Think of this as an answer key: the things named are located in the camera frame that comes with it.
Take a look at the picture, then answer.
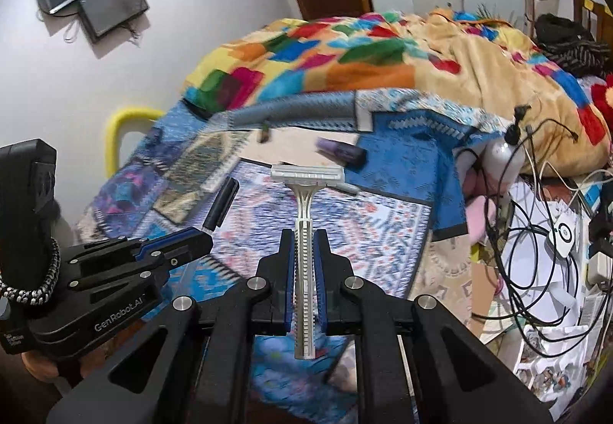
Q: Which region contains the black striped cloth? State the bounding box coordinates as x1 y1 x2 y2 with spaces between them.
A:
546 38 613 77

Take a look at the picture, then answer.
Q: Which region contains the black pen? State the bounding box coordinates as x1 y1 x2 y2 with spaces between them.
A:
201 178 240 231

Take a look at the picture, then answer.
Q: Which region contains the colourful patchwork blanket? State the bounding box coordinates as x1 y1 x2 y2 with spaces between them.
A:
184 7 613 176

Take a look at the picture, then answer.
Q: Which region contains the pile of white papers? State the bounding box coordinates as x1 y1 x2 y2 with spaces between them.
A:
472 175 609 401

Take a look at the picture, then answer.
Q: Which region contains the white disposable razor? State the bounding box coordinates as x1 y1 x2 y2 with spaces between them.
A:
270 164 346 360

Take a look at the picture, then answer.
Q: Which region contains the black jacket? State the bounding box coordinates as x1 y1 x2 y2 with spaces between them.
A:
534 13 597 51

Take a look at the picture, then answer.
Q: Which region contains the purple tube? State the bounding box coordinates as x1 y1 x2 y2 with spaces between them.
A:
313 138 369 165

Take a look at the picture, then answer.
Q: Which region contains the black cable tangle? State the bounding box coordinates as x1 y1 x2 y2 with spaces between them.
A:
472 105 613 334

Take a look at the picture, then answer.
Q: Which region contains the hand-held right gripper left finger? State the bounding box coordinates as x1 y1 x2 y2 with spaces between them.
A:
45 229 295 424

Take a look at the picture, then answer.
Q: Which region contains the white round-dial device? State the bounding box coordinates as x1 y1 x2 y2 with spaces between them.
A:
551 211 582 257

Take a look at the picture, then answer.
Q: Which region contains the red plush toy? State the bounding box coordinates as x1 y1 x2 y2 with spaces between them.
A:
589 74 613 118

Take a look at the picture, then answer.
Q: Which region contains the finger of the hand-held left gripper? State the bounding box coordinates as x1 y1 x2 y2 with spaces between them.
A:
64 228 215 277
72 266 173 306

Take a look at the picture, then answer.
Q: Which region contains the white power adapter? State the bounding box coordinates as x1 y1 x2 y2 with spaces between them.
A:
587 252 613 286

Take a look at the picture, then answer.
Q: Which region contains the blue patterned bed cover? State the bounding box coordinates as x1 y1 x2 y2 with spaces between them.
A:
77 86 484 410

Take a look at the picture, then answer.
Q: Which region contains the black wall speaker box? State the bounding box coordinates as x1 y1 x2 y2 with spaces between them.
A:
77 0 150 43

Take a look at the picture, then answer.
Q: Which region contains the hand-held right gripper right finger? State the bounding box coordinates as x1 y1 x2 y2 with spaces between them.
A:
313 229 554 424

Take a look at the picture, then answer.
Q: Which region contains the silver pump spray bottle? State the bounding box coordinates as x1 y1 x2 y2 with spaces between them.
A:
481 105 532 185

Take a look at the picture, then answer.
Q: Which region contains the pink cloth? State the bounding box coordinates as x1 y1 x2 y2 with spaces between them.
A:
462 165 508 233

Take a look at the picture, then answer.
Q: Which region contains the wooden bed frame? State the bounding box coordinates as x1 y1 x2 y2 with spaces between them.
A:
572 0 613 42

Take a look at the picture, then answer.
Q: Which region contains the yellow foam tube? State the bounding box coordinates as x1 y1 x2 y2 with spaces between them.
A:
104 108 166 176

